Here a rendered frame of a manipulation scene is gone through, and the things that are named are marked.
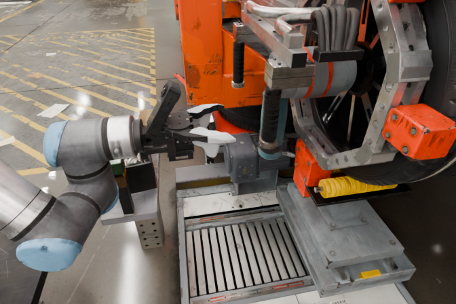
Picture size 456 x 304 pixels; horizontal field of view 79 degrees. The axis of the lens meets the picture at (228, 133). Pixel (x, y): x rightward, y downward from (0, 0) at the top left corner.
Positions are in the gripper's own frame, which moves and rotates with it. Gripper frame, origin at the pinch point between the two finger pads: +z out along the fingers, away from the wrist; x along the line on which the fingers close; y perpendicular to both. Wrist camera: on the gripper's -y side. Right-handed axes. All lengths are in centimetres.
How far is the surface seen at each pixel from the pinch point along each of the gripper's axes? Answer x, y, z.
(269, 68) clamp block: 0.3, -11.0, 7.9
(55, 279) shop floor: -22, 83, -69
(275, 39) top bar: -5.7, -14.9, 10.9
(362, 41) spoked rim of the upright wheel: -18.1, -9.6, 40.4
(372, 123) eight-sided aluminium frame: 7.0, 0.4, 29.9
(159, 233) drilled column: -30, 73, -25
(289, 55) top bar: 2.5, -14.2, 10.9
